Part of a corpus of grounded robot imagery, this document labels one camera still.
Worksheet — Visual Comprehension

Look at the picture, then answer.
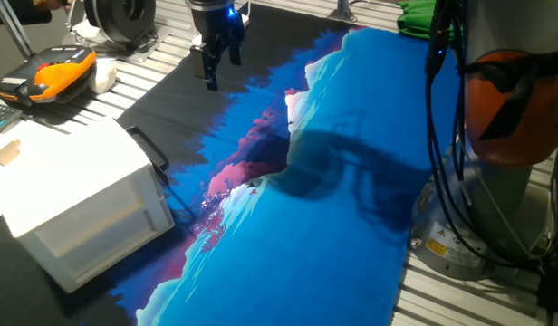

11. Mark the person's hand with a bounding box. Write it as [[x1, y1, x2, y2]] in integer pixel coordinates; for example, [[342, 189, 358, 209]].
[[33, 0, 74, 13]]

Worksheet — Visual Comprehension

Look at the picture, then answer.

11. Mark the aluminium frame strut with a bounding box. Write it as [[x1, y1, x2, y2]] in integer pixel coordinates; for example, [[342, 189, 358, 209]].
[[0, 0, 35, 60], [326, 0, 358, 24]]

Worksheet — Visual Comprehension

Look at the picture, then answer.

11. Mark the green cloth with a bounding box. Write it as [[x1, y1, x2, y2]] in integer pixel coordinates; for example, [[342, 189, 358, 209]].
[[395, 0, 459, 41]]

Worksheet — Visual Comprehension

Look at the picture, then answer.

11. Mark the white drawer cabinet frame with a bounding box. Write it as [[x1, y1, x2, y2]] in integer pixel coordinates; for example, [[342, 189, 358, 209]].
[[0, 116, 176, 294]]

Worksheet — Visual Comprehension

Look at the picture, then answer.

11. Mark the orange and black teach pendant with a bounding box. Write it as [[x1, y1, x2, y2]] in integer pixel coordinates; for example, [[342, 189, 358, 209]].
[[0, 44, 98, 106]]

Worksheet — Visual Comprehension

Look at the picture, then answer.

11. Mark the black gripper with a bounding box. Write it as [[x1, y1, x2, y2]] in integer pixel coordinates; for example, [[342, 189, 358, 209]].
[[187, 0, 246, 92]]

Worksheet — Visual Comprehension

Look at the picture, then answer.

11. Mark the white drawer without visible handle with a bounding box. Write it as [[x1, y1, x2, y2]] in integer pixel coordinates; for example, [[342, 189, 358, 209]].
[[61, 212, 160, 278]]

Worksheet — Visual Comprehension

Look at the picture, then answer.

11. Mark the black computer keyboard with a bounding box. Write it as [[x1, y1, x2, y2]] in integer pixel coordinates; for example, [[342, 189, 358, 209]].
[[0, 102, 23, 139]]

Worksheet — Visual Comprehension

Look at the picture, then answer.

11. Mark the dark sleeved forearm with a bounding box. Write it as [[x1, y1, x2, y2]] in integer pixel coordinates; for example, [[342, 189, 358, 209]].
[[0, 0, 53, 26]]

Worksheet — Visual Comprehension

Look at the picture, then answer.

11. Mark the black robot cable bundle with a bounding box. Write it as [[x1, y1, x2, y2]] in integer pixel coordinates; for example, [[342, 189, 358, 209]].
[[423, 0, 558, 273]]

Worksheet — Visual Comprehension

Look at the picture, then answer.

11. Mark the beige wooden piece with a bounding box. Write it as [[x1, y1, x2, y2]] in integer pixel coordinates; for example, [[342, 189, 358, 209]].
[[0, 138, 22, 167]]

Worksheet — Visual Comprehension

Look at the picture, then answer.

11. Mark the white crumpled cloth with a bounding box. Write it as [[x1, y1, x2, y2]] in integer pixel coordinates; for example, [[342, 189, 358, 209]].
[[87, 58, 118, 95]]

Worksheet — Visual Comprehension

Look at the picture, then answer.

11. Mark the blue landscape print mat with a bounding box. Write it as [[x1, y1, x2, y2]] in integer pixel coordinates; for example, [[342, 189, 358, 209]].
[[0, 4, 461, 326]]

